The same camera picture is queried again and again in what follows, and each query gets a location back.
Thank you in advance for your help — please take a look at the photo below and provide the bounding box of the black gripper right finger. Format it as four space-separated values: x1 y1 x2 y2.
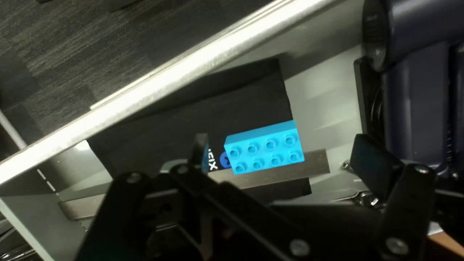
350 135 437 261

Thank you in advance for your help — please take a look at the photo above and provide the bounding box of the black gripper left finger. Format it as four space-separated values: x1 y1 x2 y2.
77 132 310 261

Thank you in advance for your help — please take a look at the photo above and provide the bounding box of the blue toy block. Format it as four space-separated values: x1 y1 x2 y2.
223 121 305 176

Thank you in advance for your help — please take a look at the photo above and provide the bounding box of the drawer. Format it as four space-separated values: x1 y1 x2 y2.
0 0 464 261

